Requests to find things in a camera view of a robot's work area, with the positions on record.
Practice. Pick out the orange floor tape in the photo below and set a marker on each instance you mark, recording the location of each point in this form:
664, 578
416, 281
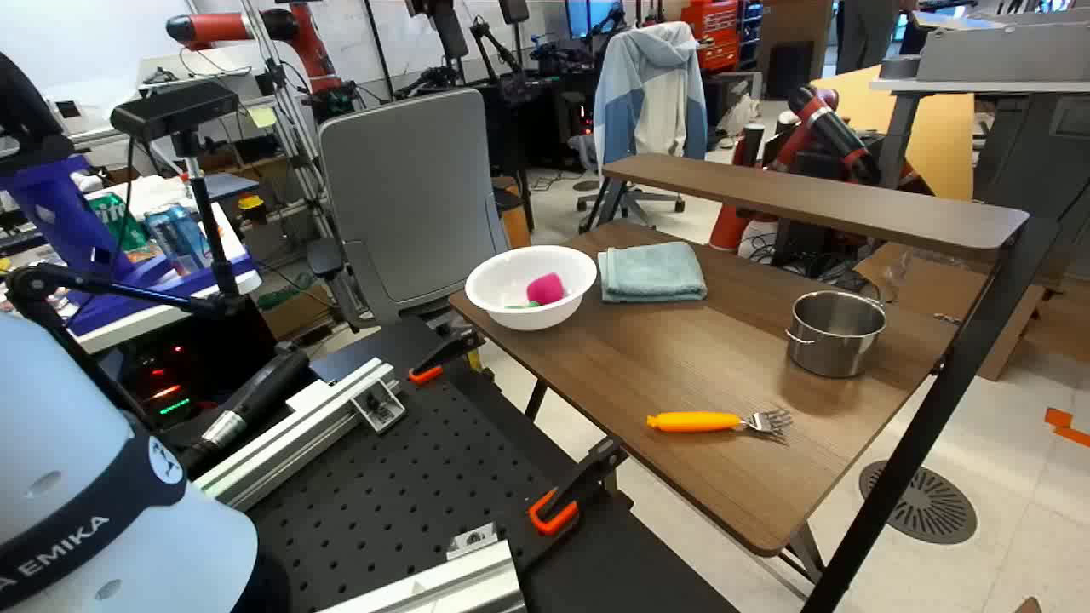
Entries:
1067, 426

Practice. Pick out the wooden desk shelf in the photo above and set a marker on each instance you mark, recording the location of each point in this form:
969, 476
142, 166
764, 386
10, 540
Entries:
820, 203

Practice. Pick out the purple blue machine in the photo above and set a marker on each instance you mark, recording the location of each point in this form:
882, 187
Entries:
69, 216

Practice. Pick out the silver metal pot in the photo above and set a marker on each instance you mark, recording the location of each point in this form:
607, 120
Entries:
836, 336

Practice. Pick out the folded teal cloth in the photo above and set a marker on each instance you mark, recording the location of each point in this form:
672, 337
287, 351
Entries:
651, 275

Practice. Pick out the tan cardboard sheet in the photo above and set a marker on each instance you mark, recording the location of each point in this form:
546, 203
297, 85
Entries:
947, 138

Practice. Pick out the black perforated board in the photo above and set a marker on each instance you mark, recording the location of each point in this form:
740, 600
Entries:
396, 499

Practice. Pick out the brown cardboard box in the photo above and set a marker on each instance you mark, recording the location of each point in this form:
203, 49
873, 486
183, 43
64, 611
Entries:
955, 292

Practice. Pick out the white blue jacket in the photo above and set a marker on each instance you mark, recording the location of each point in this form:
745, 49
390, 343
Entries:
648, 90

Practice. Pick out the black desk frame leg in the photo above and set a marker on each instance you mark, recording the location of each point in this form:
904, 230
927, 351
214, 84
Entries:
933, 426

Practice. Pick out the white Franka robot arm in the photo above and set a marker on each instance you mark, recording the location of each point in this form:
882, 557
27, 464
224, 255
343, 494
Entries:
80, 499

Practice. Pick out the black orange clamp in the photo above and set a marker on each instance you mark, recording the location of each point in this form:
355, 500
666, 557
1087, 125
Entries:
563, 499
437, 359

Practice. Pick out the red robot arm with pole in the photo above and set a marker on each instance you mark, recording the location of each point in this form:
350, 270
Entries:
307, 38

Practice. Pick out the black box with lights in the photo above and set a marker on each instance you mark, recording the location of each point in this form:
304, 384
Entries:
189, 361

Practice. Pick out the white plastic bowl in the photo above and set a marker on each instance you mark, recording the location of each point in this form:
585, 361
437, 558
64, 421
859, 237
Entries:
505, 292

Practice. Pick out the black cylinder with silver tip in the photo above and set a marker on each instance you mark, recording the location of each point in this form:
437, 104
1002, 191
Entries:
256, 397

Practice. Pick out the gray desk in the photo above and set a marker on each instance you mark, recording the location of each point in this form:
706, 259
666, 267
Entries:
1022, 138

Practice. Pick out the red robot with black joints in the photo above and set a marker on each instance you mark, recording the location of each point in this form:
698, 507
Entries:
820, 130

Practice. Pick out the round floor drain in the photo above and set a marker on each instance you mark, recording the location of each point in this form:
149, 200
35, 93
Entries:
921, 500

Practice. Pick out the aluminium profile rail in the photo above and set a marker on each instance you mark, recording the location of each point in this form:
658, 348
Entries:
443, 583
307, 430

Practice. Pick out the gray chair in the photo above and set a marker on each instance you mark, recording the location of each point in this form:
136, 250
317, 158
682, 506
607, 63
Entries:
409, 191

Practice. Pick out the pink plush toy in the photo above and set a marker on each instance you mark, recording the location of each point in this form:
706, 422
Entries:
546, 287

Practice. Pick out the office chair base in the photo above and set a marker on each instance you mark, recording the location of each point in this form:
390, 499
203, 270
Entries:
635, 203

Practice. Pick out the black camera on stand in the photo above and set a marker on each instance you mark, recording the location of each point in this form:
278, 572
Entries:
177, 110

